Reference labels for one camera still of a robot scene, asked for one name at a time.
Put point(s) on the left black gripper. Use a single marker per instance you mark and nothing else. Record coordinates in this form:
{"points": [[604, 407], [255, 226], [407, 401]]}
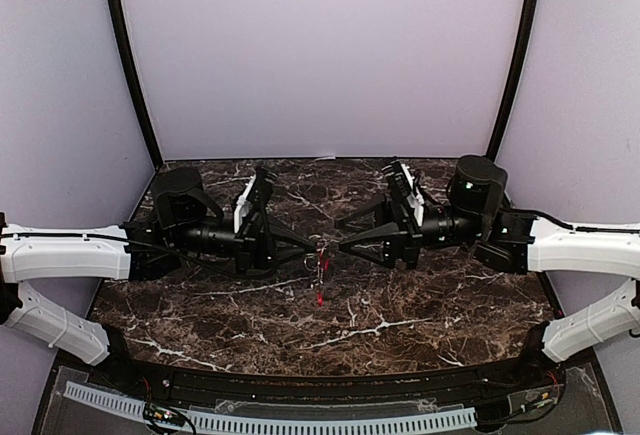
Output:
{"points": [[260, 246]]}

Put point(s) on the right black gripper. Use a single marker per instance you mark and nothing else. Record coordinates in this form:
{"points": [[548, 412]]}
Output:
{"points": [[403, 244]]}

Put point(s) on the large keyring with red sleeve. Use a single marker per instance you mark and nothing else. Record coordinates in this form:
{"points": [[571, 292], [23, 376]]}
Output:
{"points": [[318, 265]]}

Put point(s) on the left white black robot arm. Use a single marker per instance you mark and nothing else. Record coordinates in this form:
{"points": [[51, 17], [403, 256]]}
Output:
{"points": [[185, 221]]}

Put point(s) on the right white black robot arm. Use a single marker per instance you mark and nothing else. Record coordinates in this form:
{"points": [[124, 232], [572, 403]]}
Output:
{"points": [[517, 241]]}

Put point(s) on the small green circuit board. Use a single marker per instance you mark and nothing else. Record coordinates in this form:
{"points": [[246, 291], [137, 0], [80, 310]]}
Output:
{"points": [[156, 414]]}

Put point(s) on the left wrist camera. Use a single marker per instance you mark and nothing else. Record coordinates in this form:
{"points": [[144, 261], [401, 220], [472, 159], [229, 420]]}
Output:
{"points": [[258, 190]]}

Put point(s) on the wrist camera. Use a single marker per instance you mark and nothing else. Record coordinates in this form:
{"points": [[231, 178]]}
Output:
{"points": [[258, 190], [404, 187]]}

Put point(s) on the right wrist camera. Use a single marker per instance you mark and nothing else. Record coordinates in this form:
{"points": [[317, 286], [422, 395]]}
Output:
{"points": [[404, 187]]}

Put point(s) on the black front rail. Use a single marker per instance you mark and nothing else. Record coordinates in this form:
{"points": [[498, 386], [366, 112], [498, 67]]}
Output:
{"points": [[484, 384]]}

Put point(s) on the white slotted cable duct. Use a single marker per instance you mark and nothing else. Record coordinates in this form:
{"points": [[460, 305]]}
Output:
{"points": [[271, 419]]}

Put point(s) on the right black frame post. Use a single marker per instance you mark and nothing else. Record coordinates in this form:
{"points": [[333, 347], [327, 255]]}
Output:
{"points": [[521, 45]]}

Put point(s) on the black frame post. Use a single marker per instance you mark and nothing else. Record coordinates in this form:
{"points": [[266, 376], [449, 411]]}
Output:
{"points": [[123, 43], [521, 45]]}

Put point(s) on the left black frame post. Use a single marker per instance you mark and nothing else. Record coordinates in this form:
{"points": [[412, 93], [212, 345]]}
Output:
{"points": [[123, 43]]}

